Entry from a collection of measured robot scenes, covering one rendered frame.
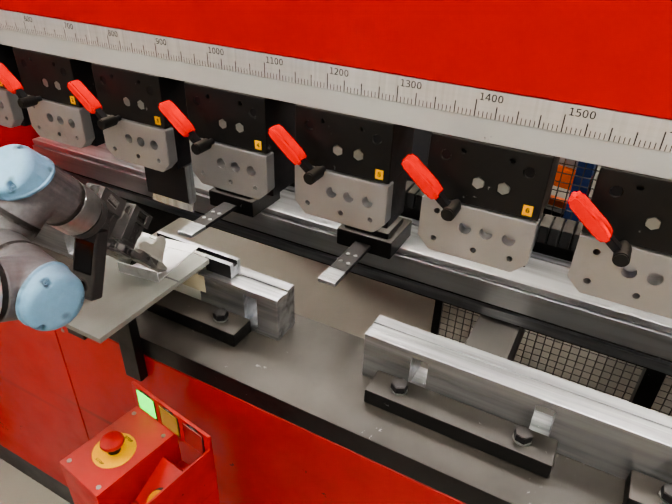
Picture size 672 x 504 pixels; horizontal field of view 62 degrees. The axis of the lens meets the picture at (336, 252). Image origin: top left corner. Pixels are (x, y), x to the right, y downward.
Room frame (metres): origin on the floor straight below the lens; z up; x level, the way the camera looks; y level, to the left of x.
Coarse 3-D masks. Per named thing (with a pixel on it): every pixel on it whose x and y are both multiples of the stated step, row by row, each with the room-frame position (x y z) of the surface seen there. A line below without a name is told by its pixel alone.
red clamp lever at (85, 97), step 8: (72, 88) 0.92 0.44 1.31; (80, 88) 0.92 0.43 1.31; (80, 96) 0.91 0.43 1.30; (88, 96) 0.92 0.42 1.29; (88, 104) 0.91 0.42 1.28; (96, 104) 0.91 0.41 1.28; (96, 112) 0.90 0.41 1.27; (104, 112) 0.91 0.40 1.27; (104, 120) 0.89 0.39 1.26; (112, 120) 0.90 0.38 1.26; (120, 120) 0.92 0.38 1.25; (104, 128) 0.89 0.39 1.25
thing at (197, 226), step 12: (216, 192) 1.12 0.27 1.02; (228, 192) 1.12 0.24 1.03; (216, 204) 1.12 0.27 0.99; (228, 204) 1.10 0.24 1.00; (240, 204) 1.09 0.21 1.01; (252, 204) 1.08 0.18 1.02; (264, 204) 1.12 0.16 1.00; (204, 216) 1.04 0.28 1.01; (216, 216) 1.04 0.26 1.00; (252, 216) 1.08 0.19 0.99; (192, 228) 0.99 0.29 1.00; (204, 228) 1.00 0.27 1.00
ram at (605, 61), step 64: (0, 0) 1.04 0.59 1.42; (64, 0) 0.97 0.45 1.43; (128, 0) 0.90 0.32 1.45; (192, 0) 0.84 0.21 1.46; (256, 0) 0.80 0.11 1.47; (320, 0) 0.75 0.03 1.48; (384, 0) 0.71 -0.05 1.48; (448, 0) 0.68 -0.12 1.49; (512, 0) 0.64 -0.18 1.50; (576, 0) 0.62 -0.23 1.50; (640, 0) 0.59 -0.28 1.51; (128, 64) 0.91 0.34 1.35; (192, 64) 0.85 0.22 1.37; (384, 64) 0.71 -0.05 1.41; (448, 64) 0.67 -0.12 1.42; (512, 64) 0.64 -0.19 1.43; (576, 64) 0.61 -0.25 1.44; (640, 64) 0.58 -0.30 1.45; (448, 128) 0.67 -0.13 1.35; (512, 128) 0.63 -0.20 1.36
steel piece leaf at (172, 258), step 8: (168, 248) 0.91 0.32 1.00; (168, 256) 0.89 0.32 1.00; (176, 256) 0.89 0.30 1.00; (184, 256) 0.89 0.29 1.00; (120, 264) 0.83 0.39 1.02; (128, 264) 0.83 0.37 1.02; (136, 264) 0.86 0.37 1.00; (168, 264) 0.86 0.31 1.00; (176, 264) 0.86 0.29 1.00; (128, 272) 0.83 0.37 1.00; (136, 272) 0.82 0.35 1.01; (144, 272) 0.81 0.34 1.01; (152, 272) 0.81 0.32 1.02; (160, 272) 0.83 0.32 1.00; (168, 272) 0.83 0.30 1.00; (152, 280) 0.81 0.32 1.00; (160, 280) 0.81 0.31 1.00
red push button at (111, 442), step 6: (114, 432) 0.63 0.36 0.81; (120, 432) 0.64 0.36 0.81; (102, 438) 0.62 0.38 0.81; (108, 438) 0.62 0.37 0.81; (114, 438) 0.62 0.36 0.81; (120, 438) 0.62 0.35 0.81; (102, 444) 0.61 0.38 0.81; (108, 444) 0.61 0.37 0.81; (114, 444) 0.61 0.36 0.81; (120, 444) 0.61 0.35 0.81; (108, 450) 0.60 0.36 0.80; (114, 450) 0.60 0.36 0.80; (120, 450) 0.62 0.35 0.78
